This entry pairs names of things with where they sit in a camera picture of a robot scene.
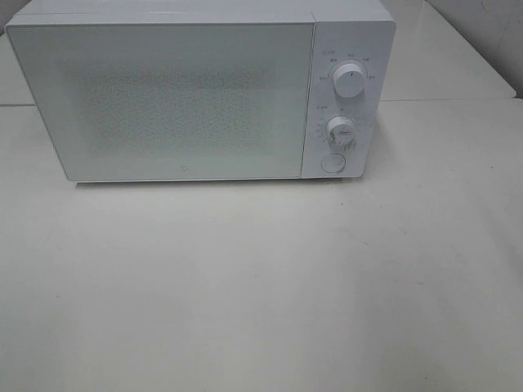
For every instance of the round white door button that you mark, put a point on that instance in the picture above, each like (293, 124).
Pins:
(333, 163)

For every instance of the white timer knob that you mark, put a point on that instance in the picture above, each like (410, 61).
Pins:
(340, 131)

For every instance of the white microwave door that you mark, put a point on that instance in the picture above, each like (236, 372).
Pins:
(170, 102)

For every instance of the upper white power knob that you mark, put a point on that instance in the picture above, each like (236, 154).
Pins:
(349, 78)

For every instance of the white microwave oven body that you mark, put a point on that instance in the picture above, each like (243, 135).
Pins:
(342, 30)

